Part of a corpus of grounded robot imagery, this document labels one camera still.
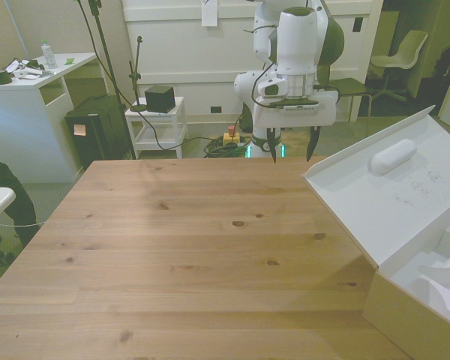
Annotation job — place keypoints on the black cube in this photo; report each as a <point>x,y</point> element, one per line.
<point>158,99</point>

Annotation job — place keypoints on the yellow emergency stop button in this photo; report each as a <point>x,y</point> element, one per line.
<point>231,135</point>

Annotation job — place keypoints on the white desk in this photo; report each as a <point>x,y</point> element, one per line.
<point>15,112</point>

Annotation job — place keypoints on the white paper clutter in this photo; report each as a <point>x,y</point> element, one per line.
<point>26,73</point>

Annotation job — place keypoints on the black backpack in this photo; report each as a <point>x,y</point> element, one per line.
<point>448,71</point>

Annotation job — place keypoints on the clear plastic water bottle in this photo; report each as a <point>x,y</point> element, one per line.
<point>49,56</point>

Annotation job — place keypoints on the black wall switch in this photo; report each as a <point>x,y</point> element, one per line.
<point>357,24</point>

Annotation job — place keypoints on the green sticky note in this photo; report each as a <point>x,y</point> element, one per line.
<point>69,60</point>

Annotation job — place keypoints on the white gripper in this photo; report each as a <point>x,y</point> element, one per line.
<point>324,112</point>

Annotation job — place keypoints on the black tripod stand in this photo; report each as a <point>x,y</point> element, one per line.
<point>108,52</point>

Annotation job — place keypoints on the black wall outlet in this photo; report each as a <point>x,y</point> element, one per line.
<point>216,109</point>

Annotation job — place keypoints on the dark green chair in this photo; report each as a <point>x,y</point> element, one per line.
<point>350,87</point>

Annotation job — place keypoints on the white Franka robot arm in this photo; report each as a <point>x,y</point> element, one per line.
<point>296,45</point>

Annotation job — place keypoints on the white foam box insert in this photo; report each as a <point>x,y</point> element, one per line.
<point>438,281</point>

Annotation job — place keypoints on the black microphone stand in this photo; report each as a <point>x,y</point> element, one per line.
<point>137,75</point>

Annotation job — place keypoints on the black computer case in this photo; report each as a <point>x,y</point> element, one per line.
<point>97,142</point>

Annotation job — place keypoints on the white swivel chair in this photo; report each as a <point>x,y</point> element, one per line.
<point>405,52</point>

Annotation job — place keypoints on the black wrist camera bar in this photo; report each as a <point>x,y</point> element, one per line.
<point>294,102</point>

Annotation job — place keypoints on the small white side table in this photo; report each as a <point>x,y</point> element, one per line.
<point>176,112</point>

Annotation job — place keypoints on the white oblong foam pad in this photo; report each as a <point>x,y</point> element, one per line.
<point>393,155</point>

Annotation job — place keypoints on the person in dark clothes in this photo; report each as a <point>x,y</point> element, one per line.
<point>11,195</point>

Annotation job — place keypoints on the orange sticky note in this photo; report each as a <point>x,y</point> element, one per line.
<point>79,130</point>

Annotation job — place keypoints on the white paper sheet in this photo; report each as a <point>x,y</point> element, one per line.
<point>209,13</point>

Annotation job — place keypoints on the white cardboard box with lid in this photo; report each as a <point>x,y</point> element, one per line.
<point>360,195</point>

